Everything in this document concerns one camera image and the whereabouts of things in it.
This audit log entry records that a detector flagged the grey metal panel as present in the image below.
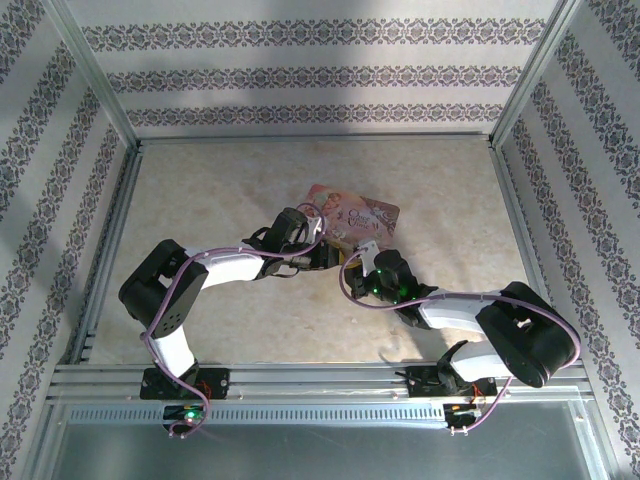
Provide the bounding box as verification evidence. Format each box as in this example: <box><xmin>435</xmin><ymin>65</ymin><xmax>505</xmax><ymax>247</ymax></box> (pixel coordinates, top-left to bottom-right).
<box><xmin>47</xmin><ymin>417</ymin><xmax>606</xmax><ymax>480</ymax></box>

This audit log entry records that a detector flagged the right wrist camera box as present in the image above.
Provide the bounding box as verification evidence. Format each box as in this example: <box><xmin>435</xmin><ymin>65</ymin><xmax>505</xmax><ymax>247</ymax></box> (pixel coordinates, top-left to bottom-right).
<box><xmin>355</xmin><ymin>238</ymin><xmax>382</xmax><ymax>275</ymax></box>

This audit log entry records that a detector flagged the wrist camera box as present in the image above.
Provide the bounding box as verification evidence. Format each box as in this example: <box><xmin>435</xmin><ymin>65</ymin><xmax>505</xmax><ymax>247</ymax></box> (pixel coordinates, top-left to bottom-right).
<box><xmin>355</xmin><ymin>238</ymin><xmax>382</xmax><ymax>275</ymax></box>
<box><xmin>299</xmin><ymin>202</ymin><xmax>325</xmax><ymax>237</ymax></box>

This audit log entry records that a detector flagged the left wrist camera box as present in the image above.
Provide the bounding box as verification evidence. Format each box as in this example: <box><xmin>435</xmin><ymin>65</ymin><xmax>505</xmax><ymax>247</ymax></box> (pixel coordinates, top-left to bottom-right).
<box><xmin>299</xmin><ymin>202</ymin><xmax>325</xmax><ymax>237</ymax></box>

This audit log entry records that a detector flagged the aluminium rail along patterned wall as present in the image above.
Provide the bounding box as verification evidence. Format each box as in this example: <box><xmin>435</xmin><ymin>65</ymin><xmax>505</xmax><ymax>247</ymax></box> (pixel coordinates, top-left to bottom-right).
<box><xmin>485</xmin><ymin>139</ymin><xmax>584</xmax><ymax>362</ymax></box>
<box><xmin>67</xmin><ymin>139</ymin><xmax>146</xmax><ymax>366</ymax></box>
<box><xmin>135</xmin><ymin>131</ymin><xmax>495</xmax><ymax>145</ymax></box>

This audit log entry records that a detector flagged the aluminium rail under arm bases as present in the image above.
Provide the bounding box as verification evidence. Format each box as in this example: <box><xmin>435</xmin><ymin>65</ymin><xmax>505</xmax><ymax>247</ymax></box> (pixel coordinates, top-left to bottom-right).
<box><xmin>45</xmin><ymin>362</ymin><xmax>594</xmax><ymax>402</ymax></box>

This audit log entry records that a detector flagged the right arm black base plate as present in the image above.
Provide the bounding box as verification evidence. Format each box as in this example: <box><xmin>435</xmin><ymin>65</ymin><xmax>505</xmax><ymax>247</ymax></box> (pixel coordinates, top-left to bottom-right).
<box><xmin>407</xmin><ymin>364</ymin><xmax>499</xmax><ymax>399</ymax></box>

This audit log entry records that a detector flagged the slotted grey cable duct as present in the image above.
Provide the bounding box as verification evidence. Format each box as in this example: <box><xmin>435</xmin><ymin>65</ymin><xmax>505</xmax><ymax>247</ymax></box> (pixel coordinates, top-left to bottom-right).
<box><xmin>64</xmin><ymin>403</ymin><xmax>576</xmax><ymax>427</ymax></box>

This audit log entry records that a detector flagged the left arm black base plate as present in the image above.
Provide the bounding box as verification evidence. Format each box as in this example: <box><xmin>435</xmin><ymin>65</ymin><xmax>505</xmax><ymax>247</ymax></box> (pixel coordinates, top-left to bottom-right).
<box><xmin>139</xmin><ymin>366</ymin><xmax>231</xmax><ymax>401</ymax></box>

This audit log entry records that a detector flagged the aluminium corner post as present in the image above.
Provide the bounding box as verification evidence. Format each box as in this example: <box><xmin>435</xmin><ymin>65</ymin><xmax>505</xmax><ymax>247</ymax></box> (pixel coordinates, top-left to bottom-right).
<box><xmin>47</xmin><ymin>0</ymin><xmax>140</xmax><ymax>145</ymax></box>
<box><xmin>490</xmin><ymin>0</ymin><xmax>585</xmax><ymax>145</ymax></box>

